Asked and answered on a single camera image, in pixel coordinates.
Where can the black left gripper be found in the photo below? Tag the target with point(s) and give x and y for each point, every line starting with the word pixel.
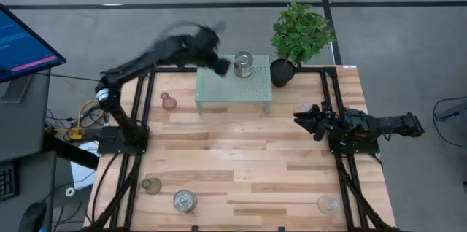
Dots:
pixel 206 46

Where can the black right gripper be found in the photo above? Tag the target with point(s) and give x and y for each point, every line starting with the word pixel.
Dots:
pixel 328 120

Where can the silver tin candle holder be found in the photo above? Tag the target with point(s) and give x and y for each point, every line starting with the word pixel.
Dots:
pixel 243 65

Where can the pink glass candle holder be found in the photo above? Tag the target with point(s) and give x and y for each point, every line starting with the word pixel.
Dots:
pixel 169 102

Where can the silver ribbed glass candle holder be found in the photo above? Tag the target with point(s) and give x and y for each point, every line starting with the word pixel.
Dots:
pixel 184 201

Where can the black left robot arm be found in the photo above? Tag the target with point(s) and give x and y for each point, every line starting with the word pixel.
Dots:
pixel 109 108

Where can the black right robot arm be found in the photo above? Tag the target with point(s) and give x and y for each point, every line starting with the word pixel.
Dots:
pixel 383 124

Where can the wide clear glass candle holder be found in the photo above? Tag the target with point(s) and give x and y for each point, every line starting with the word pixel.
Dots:
pixel 327 204

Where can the olive green glass candle holder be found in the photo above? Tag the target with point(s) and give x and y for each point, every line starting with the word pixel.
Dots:
pixel 152 186

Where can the green perforated metal stand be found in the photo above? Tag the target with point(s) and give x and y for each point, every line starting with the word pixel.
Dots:
pixel 233 89

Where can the black plant pot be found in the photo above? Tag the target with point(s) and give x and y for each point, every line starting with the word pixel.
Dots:
pixel 281 74

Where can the green leafy plant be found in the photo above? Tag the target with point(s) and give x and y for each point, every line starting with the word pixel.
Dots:
pixel 301 33

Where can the grey floor device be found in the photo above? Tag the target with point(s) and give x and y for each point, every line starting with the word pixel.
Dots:
pixel 454 111

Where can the black desk support bar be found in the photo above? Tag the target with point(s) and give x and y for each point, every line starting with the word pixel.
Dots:
pixel 69 150

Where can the white paper sheet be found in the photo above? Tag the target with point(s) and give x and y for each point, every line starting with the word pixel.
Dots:
pixel 82 173

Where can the white tape roll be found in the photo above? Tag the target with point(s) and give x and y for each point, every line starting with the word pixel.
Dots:
pixel 70 191

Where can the computer monitor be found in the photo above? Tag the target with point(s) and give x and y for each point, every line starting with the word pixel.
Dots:
pixel 22 46

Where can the grey monitor stand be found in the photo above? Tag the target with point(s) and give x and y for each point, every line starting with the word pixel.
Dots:
pixel 16 88

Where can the grey desk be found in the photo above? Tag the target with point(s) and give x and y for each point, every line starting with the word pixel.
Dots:
pixel 22 126

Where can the black computer mouse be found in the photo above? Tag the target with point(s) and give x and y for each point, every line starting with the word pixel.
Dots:
pixel 33 217

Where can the black keyboard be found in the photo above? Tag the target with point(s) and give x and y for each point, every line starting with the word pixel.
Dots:
pixel 6 182

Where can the black aluminium frame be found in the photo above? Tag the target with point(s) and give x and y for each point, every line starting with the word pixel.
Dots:
pixel 138 97

